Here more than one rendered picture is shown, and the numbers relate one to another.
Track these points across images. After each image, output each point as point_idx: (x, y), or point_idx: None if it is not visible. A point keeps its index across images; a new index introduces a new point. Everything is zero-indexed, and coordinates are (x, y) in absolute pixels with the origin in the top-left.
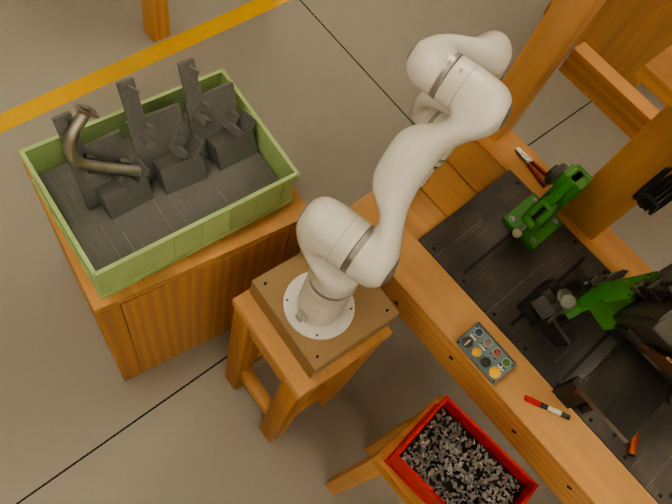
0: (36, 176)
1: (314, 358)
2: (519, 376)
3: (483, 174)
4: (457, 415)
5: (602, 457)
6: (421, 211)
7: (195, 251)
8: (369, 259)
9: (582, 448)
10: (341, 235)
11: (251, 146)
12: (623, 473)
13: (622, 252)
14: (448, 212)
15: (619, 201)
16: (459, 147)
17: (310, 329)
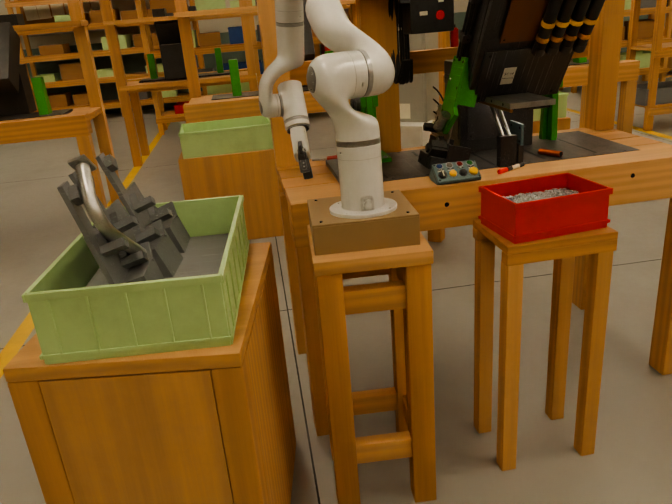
0: (67, 289)
1: (408, 213)
2: (481, 173)
3: (318, 170)
4: (496, 193)
5: (557, 162)
6: (322, 187)
7: (241, 291)
8: (376, 52)
9: (547, 165)
10: (349, 54)
11: (184, 230)
12: (572, 159)
13: (418, 148)
14: (333, 181)
15: (391, 105)
16: (288, 173)
17: (381, 209)
